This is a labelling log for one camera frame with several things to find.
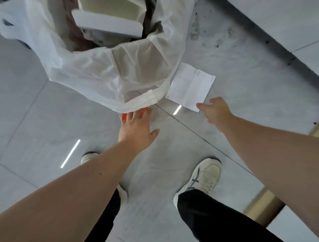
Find person's right forearm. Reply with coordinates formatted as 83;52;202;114
220;115;319;237

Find person's left hand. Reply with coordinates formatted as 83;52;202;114
118;108;160;153

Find white plastic trash bag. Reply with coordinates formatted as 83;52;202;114
0;0;197;114

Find white foam block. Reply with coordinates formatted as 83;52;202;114
77;0;147;19

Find person's left forearm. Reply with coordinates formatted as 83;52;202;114
0;141;140;242

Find white foam slab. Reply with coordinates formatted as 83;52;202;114
71;9;144;38

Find white sneaker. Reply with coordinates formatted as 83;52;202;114
173;157;222;208
81;152;128;206

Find red bag drawstring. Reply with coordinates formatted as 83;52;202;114
122;107;148;122

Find person's right hand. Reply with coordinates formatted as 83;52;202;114
196;97;235;132

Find white paper sheet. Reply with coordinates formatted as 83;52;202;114
166;62;216;113

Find white left sneaker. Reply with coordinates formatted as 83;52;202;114
81;152;128;206

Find black trousers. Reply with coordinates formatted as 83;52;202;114
85;189;283;242

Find white right sneaker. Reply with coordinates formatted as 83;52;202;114
173;157;222;208

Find brown waste item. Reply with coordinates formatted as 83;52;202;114
62;0;96;52

